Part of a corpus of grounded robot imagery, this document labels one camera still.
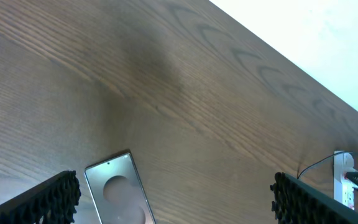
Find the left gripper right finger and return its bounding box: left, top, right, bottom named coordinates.
left=270, top=172, right=358, bottom=224

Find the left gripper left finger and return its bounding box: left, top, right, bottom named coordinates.
left=0, top=170, right=81, bottom=224

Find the black charger cable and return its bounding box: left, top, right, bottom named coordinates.
left=296, top=151, right=358, bottom=180

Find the white USB charger plug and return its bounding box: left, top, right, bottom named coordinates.
left=333, top=151, right=355, bottom=173

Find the white power strip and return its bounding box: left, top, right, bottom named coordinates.
left=334, top=166, right=358, bottom=210

